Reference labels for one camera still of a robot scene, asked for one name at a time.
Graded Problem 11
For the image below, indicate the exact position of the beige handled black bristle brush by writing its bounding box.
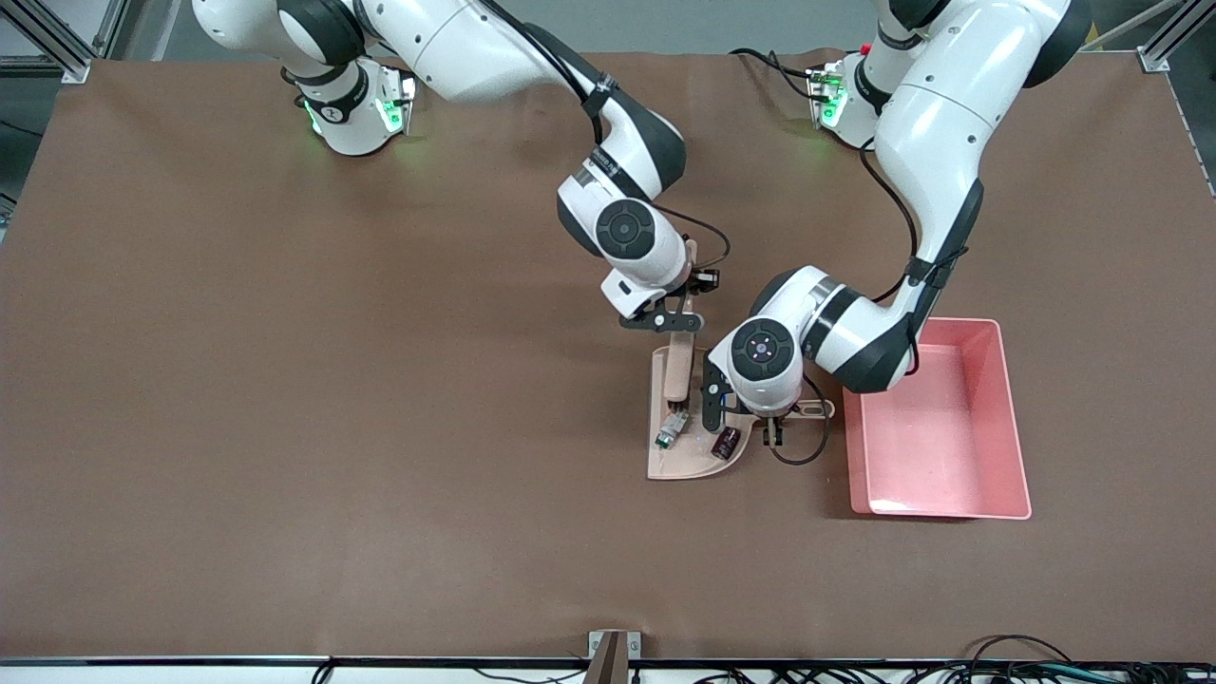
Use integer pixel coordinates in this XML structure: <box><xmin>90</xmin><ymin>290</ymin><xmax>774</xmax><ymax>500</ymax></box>
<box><xmin>662</xmin><ymin>239</ymin><xmax>701</xmax><ymax>428</ymax></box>

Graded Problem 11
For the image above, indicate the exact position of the beige plastic dustpan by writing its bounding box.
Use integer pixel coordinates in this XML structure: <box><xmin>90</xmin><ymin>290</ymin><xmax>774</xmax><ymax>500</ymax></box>
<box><xmin>646</xmin><ymin>347</ymin><xmax>837</xmax><ymax>482</ymax></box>

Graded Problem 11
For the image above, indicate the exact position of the pink plastic bin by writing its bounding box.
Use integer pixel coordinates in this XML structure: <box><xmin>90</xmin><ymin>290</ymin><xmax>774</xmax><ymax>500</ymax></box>
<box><xmin>844</xmin><ymin>318</ymin><xmax>1033</xmax><ymax>522</ymax></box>

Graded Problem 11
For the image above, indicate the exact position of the large table cover mat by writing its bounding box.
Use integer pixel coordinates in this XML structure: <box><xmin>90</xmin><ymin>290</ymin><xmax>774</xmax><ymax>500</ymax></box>
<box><xmin>0</xmin><ymin>47</ymin><xmax>1216</xmax><ymax>661</ymax></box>

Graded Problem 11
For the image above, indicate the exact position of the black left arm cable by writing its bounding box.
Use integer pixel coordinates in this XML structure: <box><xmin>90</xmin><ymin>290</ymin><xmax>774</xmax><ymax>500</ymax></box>
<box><xmin>765</xmin><ymin>133</ymin><xmax>970</xmax><ymax>466</ymax></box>

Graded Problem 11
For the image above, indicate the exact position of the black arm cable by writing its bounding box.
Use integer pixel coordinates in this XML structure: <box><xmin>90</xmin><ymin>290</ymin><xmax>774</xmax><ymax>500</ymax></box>
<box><xmin>654</xmin><ymin>204</ymin><xmax>732</xmax><ymax>274</ymax></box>
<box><xmin>765</xmin><ymin>133</ymin><xmax>970</xmax><ymax>466</ymax></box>

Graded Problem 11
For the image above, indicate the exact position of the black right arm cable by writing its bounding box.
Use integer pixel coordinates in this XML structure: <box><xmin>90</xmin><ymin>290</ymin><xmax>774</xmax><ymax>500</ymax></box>
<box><xmin>654</xmin><ymin>204</ymin><xmax>732</xmax><ymax>274</ymax></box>

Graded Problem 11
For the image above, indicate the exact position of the metal bracket with post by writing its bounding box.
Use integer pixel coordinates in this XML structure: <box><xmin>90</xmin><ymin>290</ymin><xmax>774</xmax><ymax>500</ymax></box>
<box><xmin>587</xmin><ymin>630</ymin><xmax>642</xmax><ymax>684</ymax></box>

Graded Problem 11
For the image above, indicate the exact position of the looped black cable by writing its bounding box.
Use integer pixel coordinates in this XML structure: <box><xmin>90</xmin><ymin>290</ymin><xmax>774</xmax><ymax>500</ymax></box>
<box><xmin>964</xmin><ymin>634</ymin><xmax>1079</xmax><ymax>671</ymax></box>

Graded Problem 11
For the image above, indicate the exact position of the tangled black cable bundle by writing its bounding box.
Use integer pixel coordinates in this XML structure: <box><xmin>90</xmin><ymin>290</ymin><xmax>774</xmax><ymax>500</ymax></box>
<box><xmin>693</xmin><ymin>662</ymin><xmax>1216</xmax><ymax>684</ymax></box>

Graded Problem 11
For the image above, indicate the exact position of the aluminium frame extrusion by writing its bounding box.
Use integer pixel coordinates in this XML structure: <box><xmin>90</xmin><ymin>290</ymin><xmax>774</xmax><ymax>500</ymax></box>
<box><xmin>1138</xmin><ymin>0</ymin><xmax>1216</xmax><ymax>75</ymax></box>
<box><xmin>0</xmin><ymin>0</ymin><xmax>129</xmax><ymax>85</ymax></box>

